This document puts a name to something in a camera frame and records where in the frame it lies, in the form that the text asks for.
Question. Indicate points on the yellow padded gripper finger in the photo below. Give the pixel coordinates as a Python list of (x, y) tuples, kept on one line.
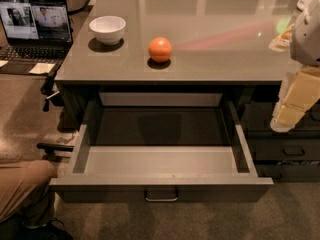
[(298, 93), (281, 43)]

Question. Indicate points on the grey top drawer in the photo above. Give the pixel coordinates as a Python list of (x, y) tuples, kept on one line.
[(161, 147)]

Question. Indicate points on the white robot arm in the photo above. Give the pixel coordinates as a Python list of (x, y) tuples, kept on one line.
[(305, 39)]

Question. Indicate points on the lower right dark drawer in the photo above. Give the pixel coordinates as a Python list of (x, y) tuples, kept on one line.
[(287, 160)]

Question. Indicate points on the orange round fruit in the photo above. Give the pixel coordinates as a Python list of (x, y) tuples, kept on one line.
[(160, 49)]

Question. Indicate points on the grey cabinet desk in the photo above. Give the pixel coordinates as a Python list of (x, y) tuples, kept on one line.
[(218, 46)]

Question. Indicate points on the white ceramic bowl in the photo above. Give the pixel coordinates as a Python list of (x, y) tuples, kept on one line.
[(108, 29)]

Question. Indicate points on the white sticky note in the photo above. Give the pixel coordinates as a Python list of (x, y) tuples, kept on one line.
[(41, 68)]

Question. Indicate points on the open black laptop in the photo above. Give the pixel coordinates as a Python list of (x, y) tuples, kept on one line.
[(37, 31)]

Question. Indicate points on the black shoe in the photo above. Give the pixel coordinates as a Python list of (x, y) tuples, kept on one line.
[(53, 230)]

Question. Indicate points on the person leg in tan trousers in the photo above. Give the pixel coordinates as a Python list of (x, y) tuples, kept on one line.
[(24, 188)]

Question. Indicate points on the black clamp with handle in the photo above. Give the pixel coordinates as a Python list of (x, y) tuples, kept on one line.
[(50, 92)]

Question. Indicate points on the black bar handle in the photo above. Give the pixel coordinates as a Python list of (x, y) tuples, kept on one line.
[(51, 148)]

